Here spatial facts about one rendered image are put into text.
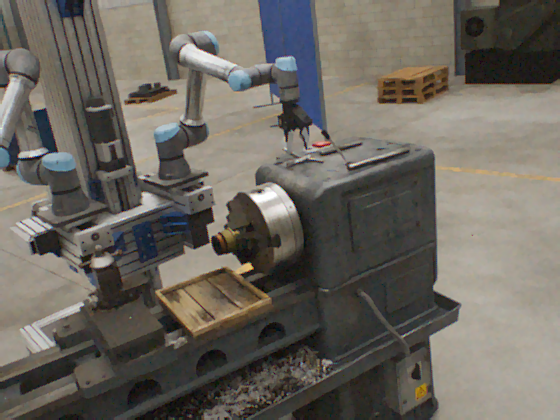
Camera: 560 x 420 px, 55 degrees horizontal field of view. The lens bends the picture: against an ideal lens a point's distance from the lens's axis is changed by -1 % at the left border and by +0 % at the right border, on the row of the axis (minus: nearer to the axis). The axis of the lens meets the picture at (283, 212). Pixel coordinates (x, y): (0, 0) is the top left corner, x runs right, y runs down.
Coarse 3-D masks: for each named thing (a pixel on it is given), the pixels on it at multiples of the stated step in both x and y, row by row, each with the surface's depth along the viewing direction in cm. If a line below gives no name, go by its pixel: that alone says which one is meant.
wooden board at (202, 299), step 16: (224, 272) 213; (176, 288) 205; (192, 288) 204; (208, 288) 203; (224, 288) 201; (240, 288) 200; (256, 288) 194; (176, 304) 194; (192, 304) 193; (208, 304) 192; (224, 304) 190; (256, 304) 184; (272, 304) 187; (176, 320) 185; (192, 320) 183; (224, 320) 178; (240, 320) 182; (192, 336) 174
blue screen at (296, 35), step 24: (264, 0) 941; (288, 0) 753; (312, 0) 630; (264, 24) 987; (288, 24) 782; (312, 24) 645; (264, 48) 1032; (288, 48) 814; (312, 48) 669; (312, 72) 692; (312, 96) 717
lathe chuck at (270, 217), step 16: (240, 192) 194; (272, 192) 191; (256, 208) 187; (272, 208) 186; (256, 224) 190; (272, 224) 184; (288, 224) 186; (288, 240) 187; (256, 256) 199; (272, 256) 187; (288, 256) 190
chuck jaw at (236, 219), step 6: (234, 198) 201; (228, 204) 196; (234, 204) 196; (240, 204) 197; (228, 210) 198; (234, 210) 195; (240, 210) 196; (228, 216) 194; (234, 216) 194; (240, 216) 195; (228, 222) 194; (234, 222) 194; (240, 222) 194; (246, 222) 195; (234, 228) 193; (240, 228) 197
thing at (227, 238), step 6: (228, 228) 191; (216, 234) 190; (222, 234) 189; (228, 234) 189; (234, 234) 190; (216, 240) 188; (222, 240) 188; (228, 240) 188; (234, 240) 189; (216, 246) 193; (222, 246) 187; (228, 246) 188; (234, 246) 189; (216, 252) 191; (222, 252) 188; (228, 252) 190; (234, 252) 193
